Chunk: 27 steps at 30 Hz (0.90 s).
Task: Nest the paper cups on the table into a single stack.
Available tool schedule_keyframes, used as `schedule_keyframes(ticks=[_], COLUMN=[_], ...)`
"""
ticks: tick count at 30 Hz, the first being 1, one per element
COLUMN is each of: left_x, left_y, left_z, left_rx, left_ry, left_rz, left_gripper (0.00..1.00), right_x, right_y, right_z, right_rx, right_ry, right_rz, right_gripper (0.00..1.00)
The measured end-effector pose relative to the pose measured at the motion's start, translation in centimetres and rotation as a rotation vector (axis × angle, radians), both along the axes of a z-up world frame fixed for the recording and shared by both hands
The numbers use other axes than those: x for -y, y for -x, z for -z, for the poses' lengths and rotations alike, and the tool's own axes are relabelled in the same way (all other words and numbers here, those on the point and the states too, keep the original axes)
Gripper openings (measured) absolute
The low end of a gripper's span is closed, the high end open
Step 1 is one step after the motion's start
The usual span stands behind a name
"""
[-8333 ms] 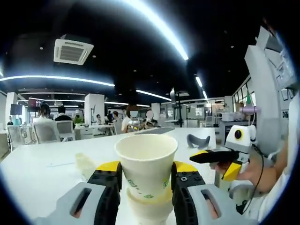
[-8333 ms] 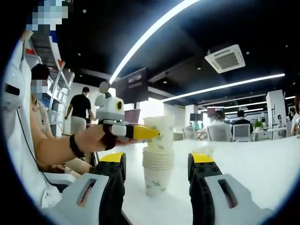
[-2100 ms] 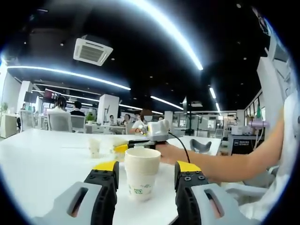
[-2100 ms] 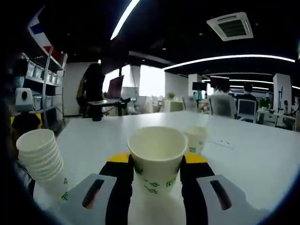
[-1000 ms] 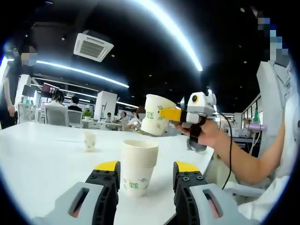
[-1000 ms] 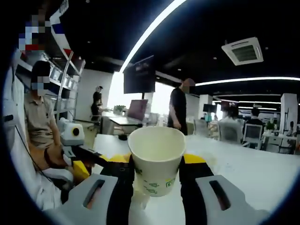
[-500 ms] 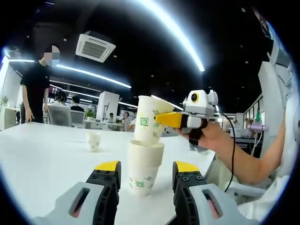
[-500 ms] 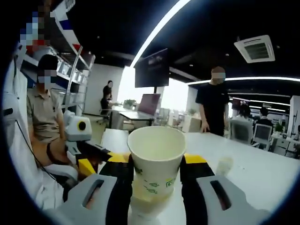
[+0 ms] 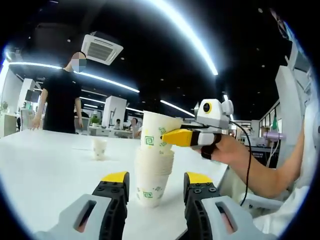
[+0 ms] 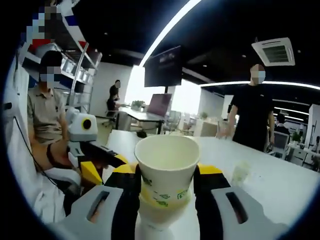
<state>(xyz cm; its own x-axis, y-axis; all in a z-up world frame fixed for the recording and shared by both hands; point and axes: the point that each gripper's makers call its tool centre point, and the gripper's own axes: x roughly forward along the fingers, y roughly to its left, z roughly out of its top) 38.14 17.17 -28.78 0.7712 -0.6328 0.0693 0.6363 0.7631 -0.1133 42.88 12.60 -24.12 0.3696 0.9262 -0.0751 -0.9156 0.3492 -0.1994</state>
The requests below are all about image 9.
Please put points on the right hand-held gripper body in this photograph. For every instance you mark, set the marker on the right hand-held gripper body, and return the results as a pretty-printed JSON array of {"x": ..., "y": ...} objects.
[{"x": 215, "y": 115}]

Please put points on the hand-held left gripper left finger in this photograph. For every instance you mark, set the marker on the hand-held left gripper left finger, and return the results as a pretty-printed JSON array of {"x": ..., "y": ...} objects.
[{"x": 112, "y": 197}]

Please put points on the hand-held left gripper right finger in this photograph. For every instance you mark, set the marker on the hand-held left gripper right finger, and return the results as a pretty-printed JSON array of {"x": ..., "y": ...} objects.
[{"x": 197, "y": 200}]

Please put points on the green-print white paper cup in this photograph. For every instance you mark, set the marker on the green-print white paper cup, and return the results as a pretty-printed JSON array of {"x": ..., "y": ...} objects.
[
  {"x": 150, "y": 132},
  {"x": 99, "y": 150}
]

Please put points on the stack of white paper cups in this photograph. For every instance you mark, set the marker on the stack of white paper cups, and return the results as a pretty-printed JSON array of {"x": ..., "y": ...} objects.
[{"x": 150, "y": 175}]

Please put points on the person's right hand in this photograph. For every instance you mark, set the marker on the person's right hand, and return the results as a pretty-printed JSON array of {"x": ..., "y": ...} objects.
[{"x": 230, "y": 150}]

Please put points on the short ceiling light strip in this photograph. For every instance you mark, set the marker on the short ceiling light strip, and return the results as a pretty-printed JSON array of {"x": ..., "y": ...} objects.
[{"x": 226, "y": 97}]

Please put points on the green hanging cloth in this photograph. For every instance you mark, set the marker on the green hanging cloth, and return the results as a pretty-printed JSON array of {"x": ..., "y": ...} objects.
[{"x": 275, "y": 123}]

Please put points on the white table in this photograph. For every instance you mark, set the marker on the white table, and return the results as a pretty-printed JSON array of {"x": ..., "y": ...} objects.
[{"x": 50, "y": 175}]

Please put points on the long curved ceiling light strip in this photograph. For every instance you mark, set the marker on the long curved ceiling light strip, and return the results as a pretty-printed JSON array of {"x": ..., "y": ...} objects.
[{"x": 197, "y": 40}]

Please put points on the green potted plant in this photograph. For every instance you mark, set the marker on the green potted plant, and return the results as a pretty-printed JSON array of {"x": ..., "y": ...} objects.
[{"x": 95, "y": 120}]

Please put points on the white ceiling air conditioner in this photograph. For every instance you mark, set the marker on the white ceiling air conditioner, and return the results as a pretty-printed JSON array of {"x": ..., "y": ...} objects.
[{"x": 102, "y": 48}]

